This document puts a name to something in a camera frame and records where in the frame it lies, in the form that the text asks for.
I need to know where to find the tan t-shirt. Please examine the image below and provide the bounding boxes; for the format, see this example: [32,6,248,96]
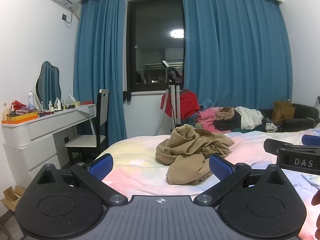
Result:
[155,124,234,185]

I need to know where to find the pile of clothes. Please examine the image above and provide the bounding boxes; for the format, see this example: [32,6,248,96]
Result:
[193,106,279,133]

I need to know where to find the person's right hand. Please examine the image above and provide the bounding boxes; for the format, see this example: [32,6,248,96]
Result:
[311,190,320,239]

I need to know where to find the dark green armchair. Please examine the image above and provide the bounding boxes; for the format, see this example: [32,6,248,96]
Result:
[260,103,319,132]

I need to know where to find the black white chair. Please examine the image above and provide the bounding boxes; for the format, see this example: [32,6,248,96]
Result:
[65,89,110,165]

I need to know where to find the brown paper bag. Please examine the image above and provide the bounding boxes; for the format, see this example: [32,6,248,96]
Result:
[272,101,296,125]

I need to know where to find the white dressing table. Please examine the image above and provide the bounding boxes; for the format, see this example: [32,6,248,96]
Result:
[2,104,96,188]

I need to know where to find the cardboard box on floor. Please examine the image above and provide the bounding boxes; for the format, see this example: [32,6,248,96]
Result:
[1,185,25,212]

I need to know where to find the red garment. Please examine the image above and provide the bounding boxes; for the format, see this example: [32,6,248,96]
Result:
[160,89,200,120]

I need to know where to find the orange tray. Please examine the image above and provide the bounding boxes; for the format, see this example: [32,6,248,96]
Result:
[1,112,39,125]

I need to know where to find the white spray bottle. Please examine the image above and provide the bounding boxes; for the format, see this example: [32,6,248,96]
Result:
[28,90,35,108]

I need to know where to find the right blue curtain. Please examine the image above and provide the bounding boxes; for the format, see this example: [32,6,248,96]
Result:
[182,0,293,109]

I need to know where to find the blue curtain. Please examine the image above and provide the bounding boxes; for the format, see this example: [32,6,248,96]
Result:
[182,0,293,109]
[73,0,127,144]

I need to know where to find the left blue curtain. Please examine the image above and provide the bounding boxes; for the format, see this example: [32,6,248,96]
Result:
[73,0,127,144]

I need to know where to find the dark window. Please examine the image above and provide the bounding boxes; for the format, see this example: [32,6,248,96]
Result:
[126,0,185,92]

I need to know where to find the wavy frame mirror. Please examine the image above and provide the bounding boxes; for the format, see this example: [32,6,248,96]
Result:
[35,61,61,110]

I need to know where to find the white camera tripod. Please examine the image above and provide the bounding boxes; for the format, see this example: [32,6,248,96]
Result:
[154,60,181,136]

